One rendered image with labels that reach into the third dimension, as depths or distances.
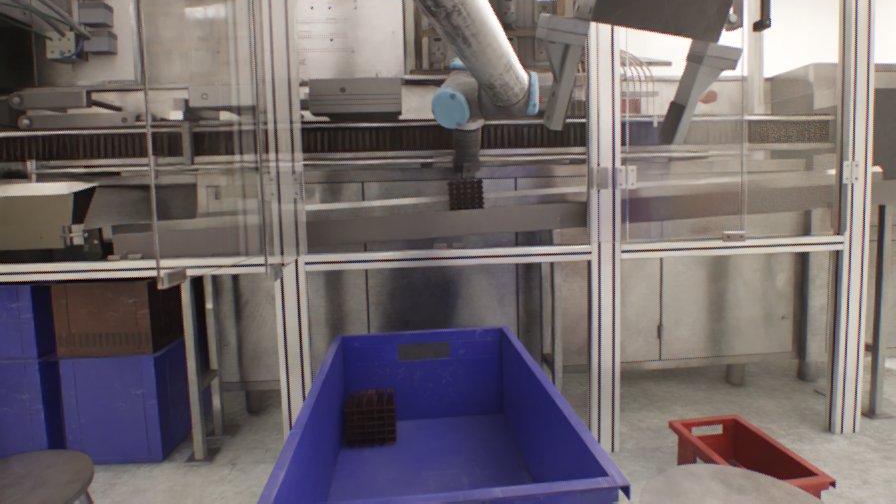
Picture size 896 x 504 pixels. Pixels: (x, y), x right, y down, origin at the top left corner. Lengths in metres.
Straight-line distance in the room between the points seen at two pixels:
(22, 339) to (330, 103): 1.07
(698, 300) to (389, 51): 1.44
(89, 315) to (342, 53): 1.17
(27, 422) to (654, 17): 1.77
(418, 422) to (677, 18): 0.95
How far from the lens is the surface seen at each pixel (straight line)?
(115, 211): 2.12
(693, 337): 1.89
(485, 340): 1.11
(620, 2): 0.47
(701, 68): 0.53
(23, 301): 1.71
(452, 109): 1.03
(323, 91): 1.45
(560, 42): 0.46
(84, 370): 1.67
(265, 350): 1.70
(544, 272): 1.49
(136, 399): 1.62
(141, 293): 1.53
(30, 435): 1.82
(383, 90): 1.42
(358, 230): 1.30
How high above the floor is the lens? 0.75
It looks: 4 degrees down
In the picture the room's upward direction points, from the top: 2 degrees counter-clockwise
